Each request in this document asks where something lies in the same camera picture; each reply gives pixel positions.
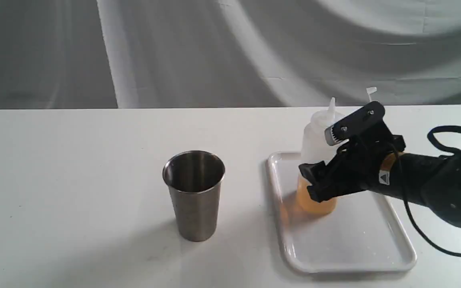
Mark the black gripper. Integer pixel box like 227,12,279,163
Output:
299,101,406,203

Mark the translucent squeeze bottle amber liquid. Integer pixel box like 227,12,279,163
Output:
296,97,345,217

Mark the stainless steel cup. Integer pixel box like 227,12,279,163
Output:
162,150,226,242

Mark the white plastic tray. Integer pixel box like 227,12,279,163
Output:
266,152,417,274

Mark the grey fabric backdrop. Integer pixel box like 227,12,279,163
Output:
0,0,461,109

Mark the black cable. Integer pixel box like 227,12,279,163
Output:
391,126,461,257

